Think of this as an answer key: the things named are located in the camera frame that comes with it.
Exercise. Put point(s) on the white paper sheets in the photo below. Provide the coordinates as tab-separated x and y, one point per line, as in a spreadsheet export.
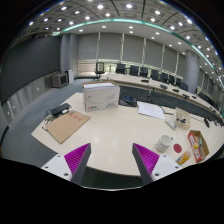
150	110

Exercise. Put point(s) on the black office chair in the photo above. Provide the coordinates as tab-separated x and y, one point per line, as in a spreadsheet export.
99	69

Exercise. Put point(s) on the black flat device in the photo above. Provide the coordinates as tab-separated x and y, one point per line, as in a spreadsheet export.
59	109

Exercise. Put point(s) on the brown paper envelope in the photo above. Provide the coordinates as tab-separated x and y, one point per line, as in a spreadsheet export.
63	127

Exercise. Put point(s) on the white cabinet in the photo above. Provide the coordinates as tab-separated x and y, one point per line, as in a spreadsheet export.
70	75

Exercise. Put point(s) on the open red cardboard box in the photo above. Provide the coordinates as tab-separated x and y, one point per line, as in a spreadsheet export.
198	145

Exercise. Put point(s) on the white cardboard box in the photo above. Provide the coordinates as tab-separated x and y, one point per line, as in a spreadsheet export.
99	96

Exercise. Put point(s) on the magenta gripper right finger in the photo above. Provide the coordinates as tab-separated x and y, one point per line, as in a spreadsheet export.
146	161

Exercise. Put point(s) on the long curved conference desk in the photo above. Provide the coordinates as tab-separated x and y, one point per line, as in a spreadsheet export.
155	92

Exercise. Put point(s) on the small orange yellow bottle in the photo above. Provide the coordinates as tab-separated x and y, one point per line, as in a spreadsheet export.
183	158

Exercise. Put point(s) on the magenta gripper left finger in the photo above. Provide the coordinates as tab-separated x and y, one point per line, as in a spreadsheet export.
77	161

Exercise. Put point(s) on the red round coaster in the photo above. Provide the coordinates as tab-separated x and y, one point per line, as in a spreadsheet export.
177	148

